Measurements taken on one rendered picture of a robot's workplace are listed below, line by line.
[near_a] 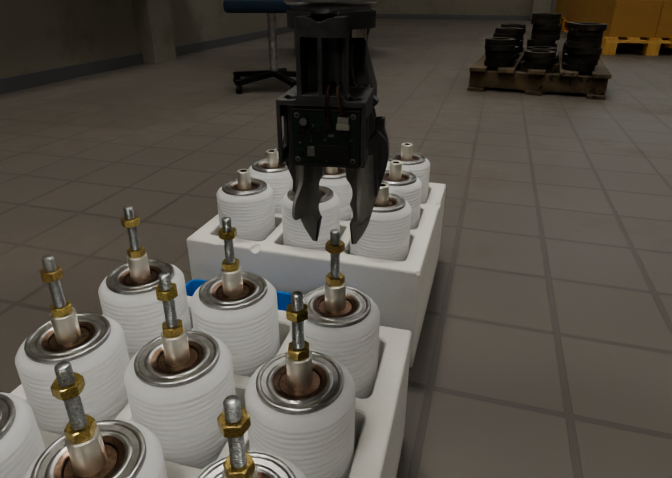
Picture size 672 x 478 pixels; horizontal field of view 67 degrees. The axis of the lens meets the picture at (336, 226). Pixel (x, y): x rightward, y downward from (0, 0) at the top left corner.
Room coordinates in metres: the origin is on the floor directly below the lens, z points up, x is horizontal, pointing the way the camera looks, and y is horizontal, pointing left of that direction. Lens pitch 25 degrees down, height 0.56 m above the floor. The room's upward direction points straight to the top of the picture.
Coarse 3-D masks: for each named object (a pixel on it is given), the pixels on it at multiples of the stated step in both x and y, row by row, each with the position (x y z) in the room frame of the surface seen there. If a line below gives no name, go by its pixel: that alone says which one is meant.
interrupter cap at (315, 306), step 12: (324, 288) 0.49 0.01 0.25; (348, 288) 0.49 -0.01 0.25; (312, 300) 0.46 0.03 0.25; (324, 300) 0.47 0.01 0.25; (348, 300) 0.47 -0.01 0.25; (360, 300) 0.46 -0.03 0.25; (312, 312) 0.44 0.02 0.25; (324, 312) 0.44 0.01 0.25; (336, 312) 0.44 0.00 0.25; (348, 312) 0.44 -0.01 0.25; (360, 312) 0.44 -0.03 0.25; (324, 324) 0.42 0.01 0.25; (336, 324) 0.42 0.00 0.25; (348, 324) 0.42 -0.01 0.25
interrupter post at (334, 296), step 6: (330, 288) 0.45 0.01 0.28; (336, 288) 0.44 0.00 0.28; (342, 288) 0.45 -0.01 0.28; (330, 294) 0.45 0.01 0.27; (336, 294) 0.44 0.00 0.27; (342, 294) 0.45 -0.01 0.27; (330, 300) 0.45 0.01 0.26; (336, 300) 0.44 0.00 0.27; (342, 300) 0.45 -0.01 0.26; (330, 306) 0.45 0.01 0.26; (336, 306) 0.44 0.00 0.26; (342, 306) 0.45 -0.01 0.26
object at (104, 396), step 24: (120, 336) 0.41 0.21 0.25; (24, 360) 0.37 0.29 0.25; (72, 360) 0.37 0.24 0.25; (96, 360) 0.37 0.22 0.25; (120, 360) 0.40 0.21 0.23; (24, 384) 0.36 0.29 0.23; (48, 384) 0.35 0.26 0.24; (96, 384) 0.37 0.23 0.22; (120, 384) 0.39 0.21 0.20; (48, 408) 0.35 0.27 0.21; (96, 408) 0.36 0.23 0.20; (120, 408) 0.38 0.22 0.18
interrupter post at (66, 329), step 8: (72, 312) 0.40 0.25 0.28; (56, 320) 0.39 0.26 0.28; (64, 320) 0.39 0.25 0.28; (72, 320) 0.40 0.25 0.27; (56, 328) 0.39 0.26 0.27; (64, 328) 0.39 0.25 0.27; (72, 328) 0.40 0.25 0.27; (56, 336) 0.39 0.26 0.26; (64, 336) 0.39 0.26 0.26; (72, 336) 0.39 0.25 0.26; (80, 336) 0.40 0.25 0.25; (64, 344) 0.39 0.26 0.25
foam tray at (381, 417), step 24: (288, 336) 0.50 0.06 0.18; (384, 336) 0.50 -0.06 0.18; (408, 336) 0.50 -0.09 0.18; (384, 360) 0.45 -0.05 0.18; (408, 360) 0.49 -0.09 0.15; (240, 384) 0.41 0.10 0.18; (384, 384) 0.41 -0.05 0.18; (360, 408) 0.38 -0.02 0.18; (384, 408) 0.38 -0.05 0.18; (48, 432) 0.35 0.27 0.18; (360, 432) 0.38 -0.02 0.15; (384, 432) 0.35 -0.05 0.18; (360, 456) 0.32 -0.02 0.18; (384, 456) 0.33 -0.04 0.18
